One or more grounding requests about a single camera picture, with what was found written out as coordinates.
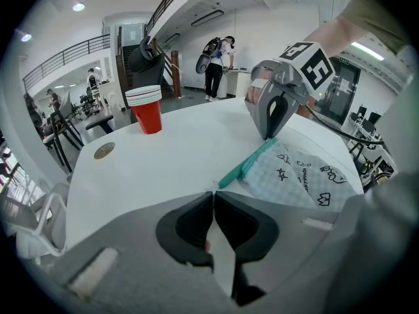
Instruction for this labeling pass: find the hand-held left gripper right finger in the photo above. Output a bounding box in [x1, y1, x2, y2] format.
[214, 190, 348, 314]

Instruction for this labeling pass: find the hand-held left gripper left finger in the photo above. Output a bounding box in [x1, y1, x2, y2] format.
[45, 190, 236, 314]

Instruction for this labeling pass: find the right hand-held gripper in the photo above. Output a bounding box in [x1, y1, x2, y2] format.
[244, 41, 337, 141]

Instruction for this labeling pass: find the white teal patterned cloth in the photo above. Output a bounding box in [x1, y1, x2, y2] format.
[217, 137, 359, 211]

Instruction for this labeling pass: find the person's right forearm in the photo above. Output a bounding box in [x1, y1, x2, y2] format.
[302, 14, 364, 60]

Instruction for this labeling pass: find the person's right hand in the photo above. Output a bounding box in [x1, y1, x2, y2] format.
[245, 69, 273, 102]

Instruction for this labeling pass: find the white counter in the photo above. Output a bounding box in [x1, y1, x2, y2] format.
[222, 69, 253, 100]

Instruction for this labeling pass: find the dark double door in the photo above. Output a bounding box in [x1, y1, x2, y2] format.
[322, 62, 361, 126]

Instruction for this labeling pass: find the long ceiling light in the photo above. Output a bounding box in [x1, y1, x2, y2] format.
[350, 41, 386, 61]

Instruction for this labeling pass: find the white office chair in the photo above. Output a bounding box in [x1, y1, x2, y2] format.
[0, 181, 71, 261]

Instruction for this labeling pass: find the red paper cup stack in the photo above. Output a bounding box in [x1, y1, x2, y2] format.
[125, 85, 164, 135]

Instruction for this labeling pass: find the round brass disc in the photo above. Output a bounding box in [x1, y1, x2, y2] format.
[93, 141, 116, 160]

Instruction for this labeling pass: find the black high-back office chair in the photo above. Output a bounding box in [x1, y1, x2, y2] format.
[85, 36, 166, 135]

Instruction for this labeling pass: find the person's beige white shirt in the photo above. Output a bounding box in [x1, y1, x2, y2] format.
[340, 0, 410, 55]

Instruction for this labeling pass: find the black stair railing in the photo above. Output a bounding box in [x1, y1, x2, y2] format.
[145, 0, 197, 35]

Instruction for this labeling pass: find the black balcony railing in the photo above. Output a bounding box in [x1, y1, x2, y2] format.
[22, 33, 111, 88]

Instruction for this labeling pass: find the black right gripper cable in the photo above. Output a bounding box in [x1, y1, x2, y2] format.
[306, 103, 386, 145]

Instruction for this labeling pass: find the wooden stair post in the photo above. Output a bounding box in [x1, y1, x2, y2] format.
[170, 50, 183, 99]

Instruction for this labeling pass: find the black ceiling lamp frame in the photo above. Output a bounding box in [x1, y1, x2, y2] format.
[191, 9, 225, 27]

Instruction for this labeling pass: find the black frame chair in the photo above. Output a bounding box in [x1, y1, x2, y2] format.
[48, 109, 85, 173]

